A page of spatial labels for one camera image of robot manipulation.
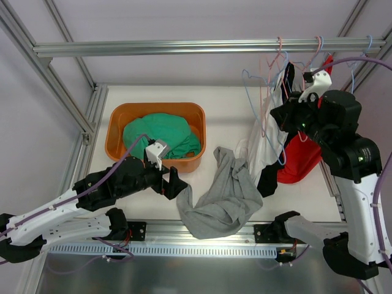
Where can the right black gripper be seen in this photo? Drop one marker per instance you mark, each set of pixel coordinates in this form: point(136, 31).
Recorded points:
point(283, 113)

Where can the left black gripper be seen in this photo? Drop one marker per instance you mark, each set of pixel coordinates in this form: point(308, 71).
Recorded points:
point(166, 184)

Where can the white tank top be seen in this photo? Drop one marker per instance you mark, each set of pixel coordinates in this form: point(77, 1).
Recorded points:
point(258, 151)

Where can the blue wire hanger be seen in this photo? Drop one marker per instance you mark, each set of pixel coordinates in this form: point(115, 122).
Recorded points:
point(239, 150)

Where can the green tank top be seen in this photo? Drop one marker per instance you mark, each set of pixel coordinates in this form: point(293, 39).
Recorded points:
point(171, 129)

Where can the pink wire hanger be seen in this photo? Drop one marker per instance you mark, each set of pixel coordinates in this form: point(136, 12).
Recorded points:
point(264, 99)
point(300, 65)

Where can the grey tank top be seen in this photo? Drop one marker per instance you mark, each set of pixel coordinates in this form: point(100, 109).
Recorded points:
point(230, 201)

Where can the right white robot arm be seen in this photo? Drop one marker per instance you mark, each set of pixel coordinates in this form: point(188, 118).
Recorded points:
point(357, 169)

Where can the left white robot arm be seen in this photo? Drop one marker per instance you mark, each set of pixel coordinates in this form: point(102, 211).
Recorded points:
point(86, 210)

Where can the black tank top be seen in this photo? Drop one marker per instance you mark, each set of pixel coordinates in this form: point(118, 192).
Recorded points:
point(268, 180)

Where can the red tank top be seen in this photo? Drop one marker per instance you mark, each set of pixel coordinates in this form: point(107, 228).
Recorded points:
point(303, 154)

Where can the blue hanger with red top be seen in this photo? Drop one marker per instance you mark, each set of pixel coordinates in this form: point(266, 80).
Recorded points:
point(352, 65)

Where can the orange plastic basket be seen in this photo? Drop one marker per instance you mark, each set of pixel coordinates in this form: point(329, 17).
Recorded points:
point(126, 113)

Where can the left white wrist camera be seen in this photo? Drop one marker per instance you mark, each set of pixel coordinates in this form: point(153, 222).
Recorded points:
point(155, 152)

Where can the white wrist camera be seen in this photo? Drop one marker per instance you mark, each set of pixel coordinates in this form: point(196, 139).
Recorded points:
point(319, 81)
point(155, 152)

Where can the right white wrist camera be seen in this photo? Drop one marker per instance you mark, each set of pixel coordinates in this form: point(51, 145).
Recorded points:
point(319, 81)

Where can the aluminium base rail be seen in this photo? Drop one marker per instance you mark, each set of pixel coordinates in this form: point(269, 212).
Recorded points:
point(199, 232)

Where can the right aluminium frame post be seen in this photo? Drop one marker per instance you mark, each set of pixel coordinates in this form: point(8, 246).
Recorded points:
point(365, 32)

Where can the aluminium frame post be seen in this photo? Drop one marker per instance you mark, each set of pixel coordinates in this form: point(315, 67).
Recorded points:
point(24, 42)
point(365, 32)

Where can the aluminium hanging rail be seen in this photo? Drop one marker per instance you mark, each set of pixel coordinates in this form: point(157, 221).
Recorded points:
point(181, 47)

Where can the white slotted cable duct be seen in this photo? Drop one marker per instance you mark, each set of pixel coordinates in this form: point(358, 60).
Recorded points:
point(164, 250)

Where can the left aluminium frame post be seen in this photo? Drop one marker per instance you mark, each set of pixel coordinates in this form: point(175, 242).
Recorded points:
point(24, 42)

